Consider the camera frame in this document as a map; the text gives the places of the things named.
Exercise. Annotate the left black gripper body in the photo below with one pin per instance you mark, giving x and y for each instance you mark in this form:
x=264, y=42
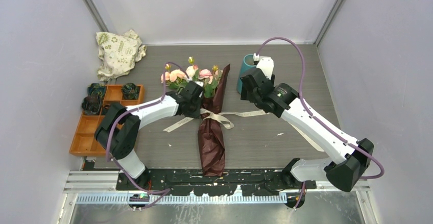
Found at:
x=194, y=112

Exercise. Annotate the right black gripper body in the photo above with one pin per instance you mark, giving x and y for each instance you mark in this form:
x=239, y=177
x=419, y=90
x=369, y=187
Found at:
x=247, y=96

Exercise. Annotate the cream printed ribbon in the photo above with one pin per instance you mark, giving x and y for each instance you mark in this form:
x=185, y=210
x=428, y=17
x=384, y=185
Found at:
x=220, y=118

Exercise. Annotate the pink flower bouquet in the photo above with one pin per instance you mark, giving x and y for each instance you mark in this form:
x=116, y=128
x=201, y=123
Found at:
x=177, y=79

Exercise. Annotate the dark red wrapping paper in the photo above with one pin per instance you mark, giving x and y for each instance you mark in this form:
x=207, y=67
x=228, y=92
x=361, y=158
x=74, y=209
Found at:
x=210, y=135

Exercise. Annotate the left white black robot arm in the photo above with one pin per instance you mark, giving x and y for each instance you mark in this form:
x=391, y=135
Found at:
x=119, y=128

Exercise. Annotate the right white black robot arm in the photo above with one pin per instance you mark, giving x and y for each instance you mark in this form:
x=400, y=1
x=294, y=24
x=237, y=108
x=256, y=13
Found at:
x=347, y=157

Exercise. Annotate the teal cylindrical vase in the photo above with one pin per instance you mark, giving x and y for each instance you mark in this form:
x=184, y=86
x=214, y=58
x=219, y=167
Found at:
x=249, y=74

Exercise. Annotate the dark rolled item top-right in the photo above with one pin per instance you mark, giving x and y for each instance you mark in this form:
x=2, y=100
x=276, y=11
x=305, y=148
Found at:
x=130, y=91

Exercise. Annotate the cream printed cloth bag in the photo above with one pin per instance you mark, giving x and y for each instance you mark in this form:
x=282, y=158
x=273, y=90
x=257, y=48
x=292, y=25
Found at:
x=118, y=53

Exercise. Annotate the dark rolled item top-left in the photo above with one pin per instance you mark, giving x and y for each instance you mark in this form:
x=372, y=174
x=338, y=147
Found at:
x=96, y=89

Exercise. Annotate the dark rolled item left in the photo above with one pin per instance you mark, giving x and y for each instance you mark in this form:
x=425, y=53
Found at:
x=91, y=105

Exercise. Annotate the orange compartment tray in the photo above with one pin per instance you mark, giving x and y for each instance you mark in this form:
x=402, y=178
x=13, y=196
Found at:
x=83, y=143

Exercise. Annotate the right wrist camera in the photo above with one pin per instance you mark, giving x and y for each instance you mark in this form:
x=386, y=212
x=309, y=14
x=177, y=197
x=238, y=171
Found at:
x=266, y=64

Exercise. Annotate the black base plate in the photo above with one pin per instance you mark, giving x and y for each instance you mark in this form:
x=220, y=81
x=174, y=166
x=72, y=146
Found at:
x=252, y=182

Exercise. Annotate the aluminium rail frame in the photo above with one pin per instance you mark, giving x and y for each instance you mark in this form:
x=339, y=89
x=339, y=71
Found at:
x=113, y=187

